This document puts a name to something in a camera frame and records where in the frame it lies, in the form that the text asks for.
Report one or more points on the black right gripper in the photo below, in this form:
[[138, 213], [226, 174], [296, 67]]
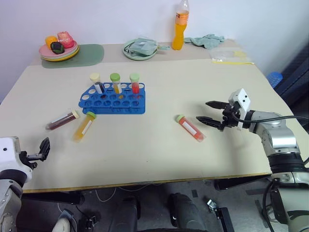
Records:
[[231, 116]]

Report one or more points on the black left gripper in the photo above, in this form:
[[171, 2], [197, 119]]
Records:
[[31, 160]]

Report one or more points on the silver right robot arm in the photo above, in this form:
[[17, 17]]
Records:
[[280, 137]]

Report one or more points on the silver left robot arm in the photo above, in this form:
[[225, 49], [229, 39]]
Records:
[[8, 200]]

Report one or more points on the green-capped orange tube, white label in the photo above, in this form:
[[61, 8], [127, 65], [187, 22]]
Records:
[[192, 128]]

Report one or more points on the cream-capped dark red tube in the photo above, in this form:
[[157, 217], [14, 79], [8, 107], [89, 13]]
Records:
[[61, 120]]

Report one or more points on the green-capped yellow tube, white label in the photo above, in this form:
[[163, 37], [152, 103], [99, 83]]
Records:
[[83, 128]]

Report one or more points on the blue test tube rack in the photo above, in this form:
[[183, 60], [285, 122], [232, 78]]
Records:
[[113, 104]]

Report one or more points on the cream-capped tube with white label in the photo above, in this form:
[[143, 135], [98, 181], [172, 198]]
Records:
[[98, 85]]

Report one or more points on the green-capped red liquid tube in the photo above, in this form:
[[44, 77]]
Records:
[[135, 86]]

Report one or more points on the green-capped yellow liquid tube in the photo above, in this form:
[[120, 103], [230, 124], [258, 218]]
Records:
[[117, 86]]

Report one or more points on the black table leg bar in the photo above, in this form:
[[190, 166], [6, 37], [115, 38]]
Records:
[[55, 198], [241, 184]]

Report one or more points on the yellow thin strip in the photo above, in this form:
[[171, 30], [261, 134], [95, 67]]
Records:
[[234, 62]]

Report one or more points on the clear plastic bag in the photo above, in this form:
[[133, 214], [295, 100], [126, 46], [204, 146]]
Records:
[[225, 54]]

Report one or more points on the blue-capped water jug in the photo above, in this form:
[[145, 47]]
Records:
[[275, 78]]

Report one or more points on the light green cloth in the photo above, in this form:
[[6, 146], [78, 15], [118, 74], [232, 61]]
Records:
[[207, 41]]

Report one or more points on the white shoe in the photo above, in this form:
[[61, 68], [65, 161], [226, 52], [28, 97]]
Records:
[[63, 221]]

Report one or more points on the orange soda bottle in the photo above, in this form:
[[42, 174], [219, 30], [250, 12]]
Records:
[[179, 36]]

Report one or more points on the yellow plate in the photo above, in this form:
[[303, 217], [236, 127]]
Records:
[[60, 60]]

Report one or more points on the dark blue chair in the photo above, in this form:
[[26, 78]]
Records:
[[295, 75]]

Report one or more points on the pink plate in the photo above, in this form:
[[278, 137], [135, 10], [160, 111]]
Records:
[[47, 53]]

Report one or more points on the light green round dish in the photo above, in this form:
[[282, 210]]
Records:
[[135, 56]]

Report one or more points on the light green zipper pouch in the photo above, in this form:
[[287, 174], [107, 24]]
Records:
[[142, 46]]

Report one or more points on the light green stacked plate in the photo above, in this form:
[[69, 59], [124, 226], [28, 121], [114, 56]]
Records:
[[72, 52]]

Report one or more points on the dark purple toy mangosteen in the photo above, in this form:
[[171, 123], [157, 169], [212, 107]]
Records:
[[57, 47]]

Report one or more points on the dark rounded shape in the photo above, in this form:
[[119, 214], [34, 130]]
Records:
[[130, 215], [184, 212]]

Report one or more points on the green placemat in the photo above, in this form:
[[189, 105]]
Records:
[[91, 54]]

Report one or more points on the orange toy fruit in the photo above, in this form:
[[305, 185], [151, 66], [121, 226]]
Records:
[[50, 40]]

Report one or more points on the black flat floor bar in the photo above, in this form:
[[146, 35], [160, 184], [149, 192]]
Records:
[[224, 220]]

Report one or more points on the pink toy apple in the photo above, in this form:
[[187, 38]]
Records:
[[65, 39]]

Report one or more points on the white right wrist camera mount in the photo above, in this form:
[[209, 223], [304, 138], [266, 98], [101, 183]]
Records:
[[242, 100]]

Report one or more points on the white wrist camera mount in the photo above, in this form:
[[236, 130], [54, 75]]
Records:
[[9, 154], [242, 100]]

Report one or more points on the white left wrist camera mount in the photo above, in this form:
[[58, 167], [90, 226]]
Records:
[[9, 154]]

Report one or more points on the small metal bracket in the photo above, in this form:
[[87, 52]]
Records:
[[212, 205]]

